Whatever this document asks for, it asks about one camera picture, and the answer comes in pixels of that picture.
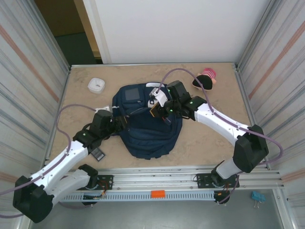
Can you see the small black calculator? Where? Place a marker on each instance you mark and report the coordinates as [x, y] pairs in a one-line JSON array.
[[98, 154]]

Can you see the orange plastic block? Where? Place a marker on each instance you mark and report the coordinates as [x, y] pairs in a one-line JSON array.
[[158, 194]]

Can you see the blue binder clip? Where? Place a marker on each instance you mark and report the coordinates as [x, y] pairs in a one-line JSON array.
[[257, 196]]

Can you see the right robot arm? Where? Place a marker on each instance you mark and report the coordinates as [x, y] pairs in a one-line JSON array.
[[250, 148]]

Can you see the tan wooden door frame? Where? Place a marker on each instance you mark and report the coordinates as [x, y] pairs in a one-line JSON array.
[[88, 23]]

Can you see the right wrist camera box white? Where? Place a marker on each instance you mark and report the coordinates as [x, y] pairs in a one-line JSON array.
[[160, 95]]

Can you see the navy blue backpack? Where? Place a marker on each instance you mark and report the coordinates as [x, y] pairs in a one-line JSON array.
[[152, 138]]

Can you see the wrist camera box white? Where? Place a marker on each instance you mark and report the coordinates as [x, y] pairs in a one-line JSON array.
[[160, 95], [103, 109]]

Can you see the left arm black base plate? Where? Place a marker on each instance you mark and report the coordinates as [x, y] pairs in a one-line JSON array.
[[107, 179]]

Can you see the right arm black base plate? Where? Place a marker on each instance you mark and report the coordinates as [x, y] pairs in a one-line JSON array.
[[202, 179]]

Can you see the plush doll pink striped shirt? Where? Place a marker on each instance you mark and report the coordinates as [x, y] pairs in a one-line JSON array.
[[206, 82]]

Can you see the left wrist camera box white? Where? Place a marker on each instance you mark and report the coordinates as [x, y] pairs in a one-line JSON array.
[[103, 109]]

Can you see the aluminium mounting rail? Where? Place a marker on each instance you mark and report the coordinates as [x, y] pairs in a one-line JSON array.
[[155, 179]]

